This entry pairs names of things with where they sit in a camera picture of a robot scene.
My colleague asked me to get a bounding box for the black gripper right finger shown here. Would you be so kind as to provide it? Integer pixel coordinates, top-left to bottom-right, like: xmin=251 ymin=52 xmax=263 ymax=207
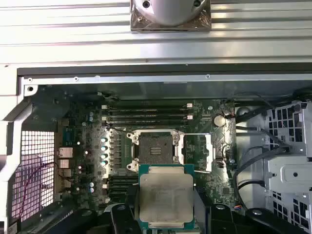
xmin=195 ymin=188 xmax=305 ymax=234

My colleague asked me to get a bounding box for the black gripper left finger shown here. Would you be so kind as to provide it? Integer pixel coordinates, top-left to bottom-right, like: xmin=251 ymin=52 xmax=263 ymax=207
xmin=42 ymin=204 xmax=141 ymax=234

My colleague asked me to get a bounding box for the green cpu silver lid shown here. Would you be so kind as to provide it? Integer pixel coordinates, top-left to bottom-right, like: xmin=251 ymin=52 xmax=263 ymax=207
xmin=137 ymin=163 xmax=195 ymax=230

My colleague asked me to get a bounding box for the metal cpu socket cover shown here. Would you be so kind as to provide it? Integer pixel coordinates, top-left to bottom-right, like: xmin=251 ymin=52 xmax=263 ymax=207
xmin=181 ymin=132 xmax=216 ymax=174

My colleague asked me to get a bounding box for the metal framed cpu socket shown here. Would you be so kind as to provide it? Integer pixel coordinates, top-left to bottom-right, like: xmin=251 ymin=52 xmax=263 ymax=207
xmin=126 ymin=128 xmax=186 ymax=174

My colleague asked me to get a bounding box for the green motherboard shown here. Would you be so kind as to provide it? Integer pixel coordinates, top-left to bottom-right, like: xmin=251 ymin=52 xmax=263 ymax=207
xmin=55 ymin=97 xmax=237 ymax=220

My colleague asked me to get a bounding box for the grey metal disk bay cage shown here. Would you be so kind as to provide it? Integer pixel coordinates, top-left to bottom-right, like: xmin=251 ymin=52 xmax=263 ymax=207
xmin=264 ymin=101 xmax=312 ymax=231

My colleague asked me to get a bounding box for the round silver coin battery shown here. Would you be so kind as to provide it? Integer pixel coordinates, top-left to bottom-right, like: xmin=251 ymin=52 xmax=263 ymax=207
xmin=213 ymin=114 xmax=225 ymax=127

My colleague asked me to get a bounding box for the black grey pc case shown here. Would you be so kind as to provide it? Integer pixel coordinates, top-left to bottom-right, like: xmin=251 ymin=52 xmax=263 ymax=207
xmin=0 ymin=62 xmax=312 ymax=234

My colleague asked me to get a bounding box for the black cable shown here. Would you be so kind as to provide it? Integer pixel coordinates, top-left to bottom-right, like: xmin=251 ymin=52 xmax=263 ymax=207
xmin=260 ymin=127 xmax=293 ymax=153
xmin=232 ymin=143 xmax=271 ymax=195
xmin=237 ymin=179 xmax=266 ymax=194

